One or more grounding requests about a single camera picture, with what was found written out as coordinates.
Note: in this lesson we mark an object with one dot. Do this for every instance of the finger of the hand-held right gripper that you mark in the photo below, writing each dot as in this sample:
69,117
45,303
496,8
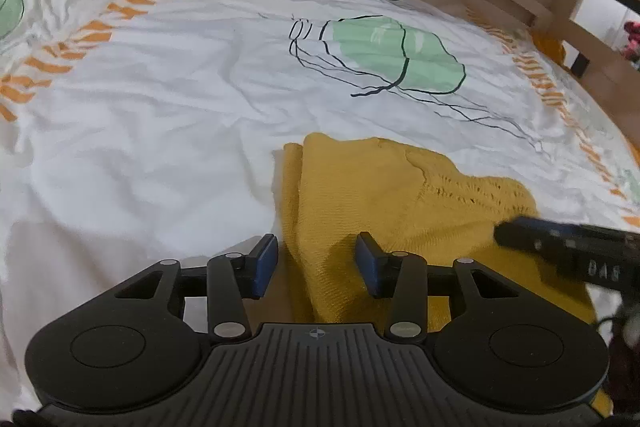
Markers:
535,239

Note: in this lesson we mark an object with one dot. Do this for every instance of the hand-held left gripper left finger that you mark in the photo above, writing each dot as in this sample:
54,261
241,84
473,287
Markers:
264,267

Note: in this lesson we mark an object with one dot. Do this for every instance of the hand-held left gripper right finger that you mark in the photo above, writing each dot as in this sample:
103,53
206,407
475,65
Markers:
369,267

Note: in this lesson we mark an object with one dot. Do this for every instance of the mustard yellow knit sweater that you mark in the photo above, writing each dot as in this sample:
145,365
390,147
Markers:
360,192

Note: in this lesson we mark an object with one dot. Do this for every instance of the white printed duvet cover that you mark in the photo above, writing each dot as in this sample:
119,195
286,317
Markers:
175,97

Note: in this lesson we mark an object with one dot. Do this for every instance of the red object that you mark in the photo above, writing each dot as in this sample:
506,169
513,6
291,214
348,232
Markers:
633,39

